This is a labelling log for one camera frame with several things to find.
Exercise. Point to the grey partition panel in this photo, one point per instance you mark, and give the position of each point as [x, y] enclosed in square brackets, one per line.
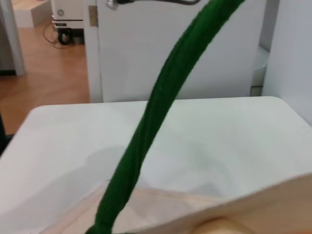
[260, 70]

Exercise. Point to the brass door hinge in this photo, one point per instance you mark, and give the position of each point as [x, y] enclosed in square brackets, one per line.
[93, 15]

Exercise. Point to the white wheeled cabinet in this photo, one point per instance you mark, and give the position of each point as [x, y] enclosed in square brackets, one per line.
[68, 12]

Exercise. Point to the white low platform box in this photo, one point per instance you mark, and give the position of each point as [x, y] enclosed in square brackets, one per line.
[29, 14]

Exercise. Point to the grey door frame post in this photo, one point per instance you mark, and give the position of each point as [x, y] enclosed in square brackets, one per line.
[14, 36]

